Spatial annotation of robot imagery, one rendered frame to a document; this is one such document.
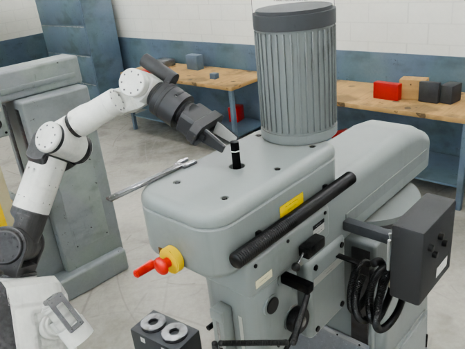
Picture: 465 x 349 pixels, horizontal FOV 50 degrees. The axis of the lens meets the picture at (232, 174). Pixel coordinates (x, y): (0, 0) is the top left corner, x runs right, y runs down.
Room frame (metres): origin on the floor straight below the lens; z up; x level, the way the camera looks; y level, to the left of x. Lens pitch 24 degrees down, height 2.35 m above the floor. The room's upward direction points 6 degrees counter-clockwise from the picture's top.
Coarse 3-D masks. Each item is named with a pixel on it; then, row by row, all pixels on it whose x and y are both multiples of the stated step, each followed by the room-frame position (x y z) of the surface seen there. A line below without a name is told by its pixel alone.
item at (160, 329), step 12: (156, 312) 1.45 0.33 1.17; (144, 324) 1.38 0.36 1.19; (156, 324) 1.38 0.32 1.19; (168, 324) 1.38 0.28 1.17; (180, 324) 1.36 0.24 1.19; (132, 336) 1.38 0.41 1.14; (144, 336) 1.34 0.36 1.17; (156, 336) 1.33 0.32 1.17; (168, 336) 1.31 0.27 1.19; (180, 336) 1.30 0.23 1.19; (192, 336) 1.31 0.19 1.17; (144, 348) 1.35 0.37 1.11; (156, 348) 1.31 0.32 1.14; (168, 348) 1.27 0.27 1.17; (180, 348) 1.26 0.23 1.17; (192, 348) 1.30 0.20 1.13
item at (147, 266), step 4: (148, 260) 0.98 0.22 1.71; (152, 260) 0.98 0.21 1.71; (144, 264) 0.97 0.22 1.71; (148, 264) 0.96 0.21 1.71; (152, 264) 0.97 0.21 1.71; (140, 268) 0.95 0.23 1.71; (144, 268) 0.95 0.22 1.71; (148, 268) 0.96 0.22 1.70; (152, 268) 0.96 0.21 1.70; (136, 272) 0.94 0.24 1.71; (140, 272) 0.94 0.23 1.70; (144, 272) 0.95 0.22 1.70; (136, 276) 0.94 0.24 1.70
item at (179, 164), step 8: (184, 160) 1.11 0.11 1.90; (192, 160) 1.11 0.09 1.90; (168, 168) 1.07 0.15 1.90; (176, 168) 1.07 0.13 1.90; (184, 168) 1.08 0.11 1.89; (152, 176) 1.04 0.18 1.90; (160, 176) 1.04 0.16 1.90; (136, 184) 1.00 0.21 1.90; (144, 184) 1.00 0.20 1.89; (120, 192) 0.97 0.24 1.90; (128, 192) 0.97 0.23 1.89; (112, 200) 0.94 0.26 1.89
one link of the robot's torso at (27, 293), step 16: (0, 272) 0.93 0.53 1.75; (32, 272) 1.05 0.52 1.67; (0, 288) 0.95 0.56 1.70; (16, 288) 0.96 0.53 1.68; (32, 288) 0.98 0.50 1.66; (48, 288) 1.01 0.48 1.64; (0, 304) 0.91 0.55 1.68; (16, 304) 0.93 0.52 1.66; (32, 304) 0.95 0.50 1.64; (0, 320) 0.89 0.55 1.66; (16, 320) 0.91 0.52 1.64; (32, 320) 0.93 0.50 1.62; (0, 336) 0.86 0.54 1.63; (16, 336) 0.88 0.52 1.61; (32, 336) 0.90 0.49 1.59
